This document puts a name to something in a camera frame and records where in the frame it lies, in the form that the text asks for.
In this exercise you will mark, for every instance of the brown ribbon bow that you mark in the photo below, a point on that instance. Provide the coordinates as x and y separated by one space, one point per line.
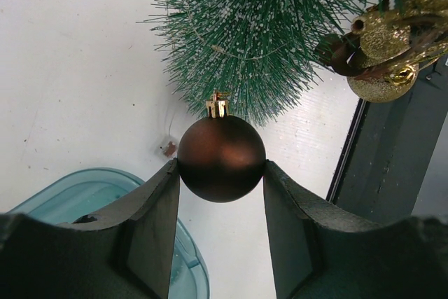
337 52

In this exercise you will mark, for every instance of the gold ball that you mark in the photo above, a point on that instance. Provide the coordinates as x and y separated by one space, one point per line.
387 88

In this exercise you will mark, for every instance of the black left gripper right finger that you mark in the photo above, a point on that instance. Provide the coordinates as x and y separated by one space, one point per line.
319 250

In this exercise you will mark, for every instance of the brown matte ball ornament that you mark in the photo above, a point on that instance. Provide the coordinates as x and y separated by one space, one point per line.
221 157

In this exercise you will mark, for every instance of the clear battery box fairy lights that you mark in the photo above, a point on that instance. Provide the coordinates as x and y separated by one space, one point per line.
234 48

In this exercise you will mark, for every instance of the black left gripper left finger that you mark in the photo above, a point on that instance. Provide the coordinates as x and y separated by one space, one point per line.
123 250

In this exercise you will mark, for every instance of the gold berry sprig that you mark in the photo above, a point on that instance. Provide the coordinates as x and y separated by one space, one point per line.
397 30

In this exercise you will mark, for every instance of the small frosted green christmas tree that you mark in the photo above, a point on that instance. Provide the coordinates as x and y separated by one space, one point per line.
306 21

